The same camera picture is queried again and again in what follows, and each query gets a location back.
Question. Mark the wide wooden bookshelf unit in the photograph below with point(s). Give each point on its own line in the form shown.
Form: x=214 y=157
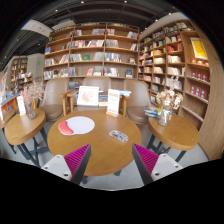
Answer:
x=90 y=50

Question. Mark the white hanging ceiling sign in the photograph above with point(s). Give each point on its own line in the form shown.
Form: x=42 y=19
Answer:
x=36 y=27

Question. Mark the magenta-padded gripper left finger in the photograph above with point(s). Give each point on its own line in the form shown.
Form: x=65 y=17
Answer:
x=56 y=165

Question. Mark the stack of books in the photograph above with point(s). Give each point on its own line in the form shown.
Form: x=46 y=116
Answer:
x=151 y=111

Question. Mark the glass vase with dried flowers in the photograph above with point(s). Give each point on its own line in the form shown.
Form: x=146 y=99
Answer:
x=30 y=111
x=164 y=116

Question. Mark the small white sign stand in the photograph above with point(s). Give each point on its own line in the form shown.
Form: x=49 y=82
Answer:
x=21 y=105

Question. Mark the round wooden side table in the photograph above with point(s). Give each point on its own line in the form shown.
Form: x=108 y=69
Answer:
x=6 y=120
x=23 y=128
x=173 y=133

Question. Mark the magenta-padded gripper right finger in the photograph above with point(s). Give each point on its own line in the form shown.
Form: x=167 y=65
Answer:
x=165 y=165

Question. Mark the dark book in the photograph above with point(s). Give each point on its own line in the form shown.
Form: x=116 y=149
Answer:
x=103 y=98

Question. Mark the white framed red drawing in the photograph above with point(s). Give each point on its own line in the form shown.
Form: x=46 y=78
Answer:
x=88 y=96

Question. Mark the brown leather armchair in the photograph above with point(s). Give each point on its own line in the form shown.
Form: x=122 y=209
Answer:
x=136 y=96
x=53 y=100
x=96 y=82

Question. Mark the white red table sign stand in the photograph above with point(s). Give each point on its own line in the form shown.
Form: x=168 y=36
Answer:
x=113 y=101

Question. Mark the distant wooden bookshelf unit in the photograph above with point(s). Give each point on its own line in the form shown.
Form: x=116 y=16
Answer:
x=20 y=71

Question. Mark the curved wooden bookshelf unit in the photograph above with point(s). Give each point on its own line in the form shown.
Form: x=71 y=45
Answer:
x=173 y=60

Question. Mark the transparent computer mouse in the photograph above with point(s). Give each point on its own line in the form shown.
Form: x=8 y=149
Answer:
x=118 y=136

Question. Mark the orange book display stand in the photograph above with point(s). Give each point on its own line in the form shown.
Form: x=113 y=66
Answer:
x=8 y=101

